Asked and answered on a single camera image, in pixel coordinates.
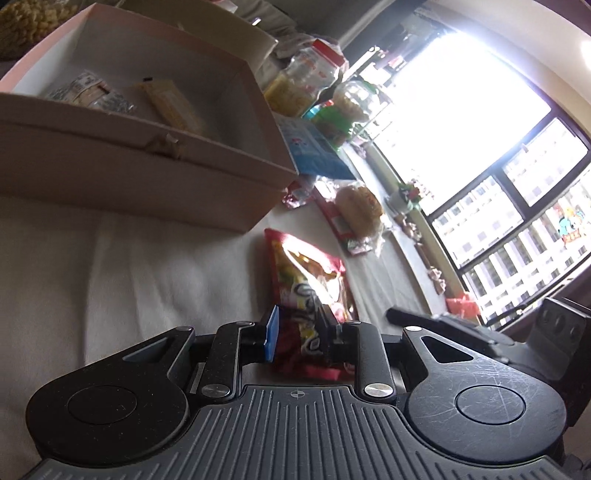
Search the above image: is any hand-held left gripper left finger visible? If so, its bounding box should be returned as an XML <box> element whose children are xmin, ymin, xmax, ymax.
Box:
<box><xmin>120</xmin><ymin>305</ymin><xmax>280</xmax><ymax>400</ymax></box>

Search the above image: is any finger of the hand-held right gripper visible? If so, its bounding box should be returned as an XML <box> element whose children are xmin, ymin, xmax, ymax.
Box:
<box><xmin>387</xmin><ymin>308</ymin><xmax>509</xmax><ymax>346</ymax></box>

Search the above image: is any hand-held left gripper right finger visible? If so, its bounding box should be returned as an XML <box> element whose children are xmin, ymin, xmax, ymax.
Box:
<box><xmin>318</xmin><ymin>307</ymin><xmax>492</xmax><ymax>400</ymax></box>

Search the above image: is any red yellow snack packet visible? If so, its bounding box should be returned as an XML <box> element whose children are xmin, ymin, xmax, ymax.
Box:
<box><xmin>264</xmin><ymin>228</ymin><xmax>360</xmax><ymax>381</ymax></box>

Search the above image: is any pink cardboard box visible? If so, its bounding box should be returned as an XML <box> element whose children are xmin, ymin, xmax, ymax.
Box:
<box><xmin>0</xmin><ymin>2</ymin><xmax>301</xmax><ymax>234</ymax></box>

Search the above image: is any long red snack packet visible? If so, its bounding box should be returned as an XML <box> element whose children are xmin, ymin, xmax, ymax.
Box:
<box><xmin>314</xmin><ymin>180</ymin><xmax>375</xmax><ymax>254</ymax></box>

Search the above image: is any cartoon window sticker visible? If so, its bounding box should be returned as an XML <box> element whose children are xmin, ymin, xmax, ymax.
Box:
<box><xmin>551</xmin><ymin>203</ymin><xmax>591</xmax><ymax>250</ymax></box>

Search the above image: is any small potted plant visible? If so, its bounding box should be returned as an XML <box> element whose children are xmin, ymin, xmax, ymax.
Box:
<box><xmin>388</xmin><ymin>182</ymin><xmax>426</xmax><ymax>217</ymax></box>

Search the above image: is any bread in clear packet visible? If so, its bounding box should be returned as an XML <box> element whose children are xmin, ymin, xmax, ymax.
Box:
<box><xmin>332</xmin><ymin>182</ymin><xmax>393</xmax><ymax>257</ymax></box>

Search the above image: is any small red snack packet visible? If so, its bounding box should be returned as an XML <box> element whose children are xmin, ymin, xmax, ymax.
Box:
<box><xmin>281</xmin><ymin>180</ymin><xmax>319</xmax><ymax>209</ymax></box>

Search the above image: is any blue box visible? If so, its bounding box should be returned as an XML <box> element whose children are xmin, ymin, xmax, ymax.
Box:
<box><xmin>274</xmin><ymin>113</ymin><xmax>356</xmax><ymax>181</ymax></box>

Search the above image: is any window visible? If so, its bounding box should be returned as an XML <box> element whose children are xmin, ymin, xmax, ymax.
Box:
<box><xmin>360</xmin><ymin>18</ymin><xmax>591</xmax><ymax>324</ymax></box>

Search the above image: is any green gumball machine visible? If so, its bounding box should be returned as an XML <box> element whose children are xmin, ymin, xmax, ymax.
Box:
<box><xmin>314</xmin><ymin>78</ymin><xmax>393</xmax><ymax>148</ymax></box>

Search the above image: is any pale yellow snack packet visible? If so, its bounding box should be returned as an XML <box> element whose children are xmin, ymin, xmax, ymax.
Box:
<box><xmin>134</xmin><ymin>78</ymin><xmax>208</xmax><ymax>137</ymax></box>

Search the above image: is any clear jar with red lid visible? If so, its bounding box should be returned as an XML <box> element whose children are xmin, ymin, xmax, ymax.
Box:
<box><xmin>263</xmin><ymin>39</ymin><xmax>349</xmax><ymax>118</ymax></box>

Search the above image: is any grey white printed snack packet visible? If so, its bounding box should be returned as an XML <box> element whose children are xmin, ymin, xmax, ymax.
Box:
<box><xmin>44</xmin><ymin>69</ymin><xmax>137</xmax><ymax>114</ymax></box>

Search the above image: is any yellow puffed snack bag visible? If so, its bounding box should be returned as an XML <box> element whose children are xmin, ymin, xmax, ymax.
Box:
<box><xmin>0</xmin><ymin>0</ymin><xmax>79</xmax><ymax>58</ymax></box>

